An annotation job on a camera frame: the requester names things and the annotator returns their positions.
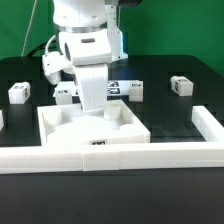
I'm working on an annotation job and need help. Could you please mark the white U-shaped fence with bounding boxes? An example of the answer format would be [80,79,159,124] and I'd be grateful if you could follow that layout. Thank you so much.
[0,105,224,175]

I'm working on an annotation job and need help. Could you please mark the fiducial tag sheet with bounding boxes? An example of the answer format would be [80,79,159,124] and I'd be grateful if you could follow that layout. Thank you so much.
[55,80,140,97]

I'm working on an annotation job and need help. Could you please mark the white square tabletop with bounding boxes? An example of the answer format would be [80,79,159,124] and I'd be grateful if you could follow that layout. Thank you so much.
[37,100,150,146]

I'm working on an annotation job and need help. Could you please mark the black cables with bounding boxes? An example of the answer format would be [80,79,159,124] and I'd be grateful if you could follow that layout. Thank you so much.
[24,39,61,58]

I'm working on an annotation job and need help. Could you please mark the white block left edge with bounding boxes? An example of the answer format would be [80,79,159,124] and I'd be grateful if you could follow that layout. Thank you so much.
[0,110,4,131]

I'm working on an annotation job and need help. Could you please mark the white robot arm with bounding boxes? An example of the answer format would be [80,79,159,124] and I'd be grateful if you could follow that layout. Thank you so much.
[53,0,143,112]

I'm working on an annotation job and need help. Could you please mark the white cable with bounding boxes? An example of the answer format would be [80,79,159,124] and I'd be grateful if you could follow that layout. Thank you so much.
[20,0,38,58]

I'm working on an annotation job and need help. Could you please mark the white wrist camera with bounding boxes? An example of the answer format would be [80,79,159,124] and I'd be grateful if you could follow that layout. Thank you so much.
[42,51,71,85]

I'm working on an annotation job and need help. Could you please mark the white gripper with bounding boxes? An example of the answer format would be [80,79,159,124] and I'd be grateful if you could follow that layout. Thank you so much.
[73,64,108,112]

